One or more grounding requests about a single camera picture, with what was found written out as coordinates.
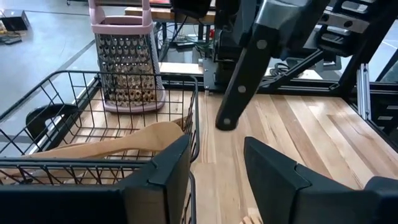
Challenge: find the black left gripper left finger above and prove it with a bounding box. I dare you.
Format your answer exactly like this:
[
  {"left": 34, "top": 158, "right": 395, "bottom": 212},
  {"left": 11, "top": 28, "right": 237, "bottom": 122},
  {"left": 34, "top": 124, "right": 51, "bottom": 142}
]
[{"left": 123, "top": 134, "right": 191, "bottom": 224}]

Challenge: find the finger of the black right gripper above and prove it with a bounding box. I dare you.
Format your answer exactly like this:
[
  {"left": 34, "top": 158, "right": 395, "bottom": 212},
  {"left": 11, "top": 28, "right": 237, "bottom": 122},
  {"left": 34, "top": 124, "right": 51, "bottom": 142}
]
[{"left": 256, "top": 0, "right": 330, "bottom": 60}]

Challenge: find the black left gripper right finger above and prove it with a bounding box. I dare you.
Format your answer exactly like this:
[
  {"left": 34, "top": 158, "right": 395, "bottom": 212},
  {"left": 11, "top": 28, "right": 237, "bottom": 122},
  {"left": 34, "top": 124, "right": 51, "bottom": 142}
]
[{"left": 244, "top": 136, "right": 363, "bottom": 224}]

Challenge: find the wooden spoon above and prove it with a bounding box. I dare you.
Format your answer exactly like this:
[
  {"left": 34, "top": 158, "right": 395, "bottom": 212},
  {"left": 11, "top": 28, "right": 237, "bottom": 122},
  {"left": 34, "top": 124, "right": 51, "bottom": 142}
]
[{"left": 26, "top": 121, "right": 186, "bottom": 160}]

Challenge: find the black handled steel knife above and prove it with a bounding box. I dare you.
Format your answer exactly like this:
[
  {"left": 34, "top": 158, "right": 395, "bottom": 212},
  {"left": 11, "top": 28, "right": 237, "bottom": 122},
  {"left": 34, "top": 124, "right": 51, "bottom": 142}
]
[{"left": 215, "top": 24, "right": 273, "bottom": 131}]

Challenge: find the wooden background table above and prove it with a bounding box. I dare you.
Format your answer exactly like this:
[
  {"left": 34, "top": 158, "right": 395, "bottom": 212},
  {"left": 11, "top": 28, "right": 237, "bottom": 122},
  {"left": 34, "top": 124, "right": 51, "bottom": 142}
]
[{"left": 124, "top": 5, "right": 217, "bottom": 25}]

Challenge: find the pink steel box grater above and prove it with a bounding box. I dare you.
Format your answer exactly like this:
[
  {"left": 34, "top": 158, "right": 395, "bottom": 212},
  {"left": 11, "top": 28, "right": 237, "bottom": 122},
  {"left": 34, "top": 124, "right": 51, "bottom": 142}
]
[{"left": 88, "top": 0, "right": 167, "bottom": 114}]

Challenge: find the black box on floor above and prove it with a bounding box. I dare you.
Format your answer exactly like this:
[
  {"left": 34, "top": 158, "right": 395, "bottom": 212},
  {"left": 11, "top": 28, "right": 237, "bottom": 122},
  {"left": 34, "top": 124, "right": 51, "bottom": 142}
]
[{"left": 0, "top": 8, "right": 31, "bottom": 32}]

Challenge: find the black coiled cable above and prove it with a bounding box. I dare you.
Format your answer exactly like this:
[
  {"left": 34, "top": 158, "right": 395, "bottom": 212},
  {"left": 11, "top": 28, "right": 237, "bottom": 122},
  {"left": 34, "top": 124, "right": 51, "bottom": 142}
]
[{"left": 267, "top": 62, "right": 292, "bottom": 77}]

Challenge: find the black wire basket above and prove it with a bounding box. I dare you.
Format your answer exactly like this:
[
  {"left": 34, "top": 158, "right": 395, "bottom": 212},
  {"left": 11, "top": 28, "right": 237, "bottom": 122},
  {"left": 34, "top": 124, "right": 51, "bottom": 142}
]
[
  {"left": 0, "top": 161, "right": 197, "bottom": 224},
  {"left": 0, "top": 70, "right": 200, "bottom": 164}
]

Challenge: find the black utensil handle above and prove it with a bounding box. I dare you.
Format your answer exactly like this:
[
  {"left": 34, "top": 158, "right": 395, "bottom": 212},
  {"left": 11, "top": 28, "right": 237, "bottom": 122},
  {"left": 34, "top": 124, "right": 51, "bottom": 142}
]
[{"left": 25, "top": 103, "right": 79, "bottom": 147}]

